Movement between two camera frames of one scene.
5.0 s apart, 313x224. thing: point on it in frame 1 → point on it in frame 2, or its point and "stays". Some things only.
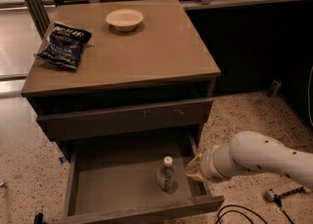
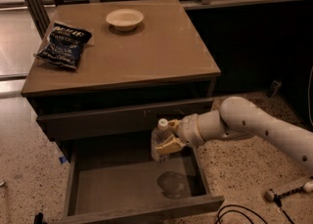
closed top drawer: x=85 y=123 stays
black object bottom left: x=38 y=219 stays
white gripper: x=208 y=165 → x=188 y=129
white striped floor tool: x=270 y=196 stays
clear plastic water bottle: x=166 y=175 → x=159 y=136
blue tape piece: x=63 y=159 stays
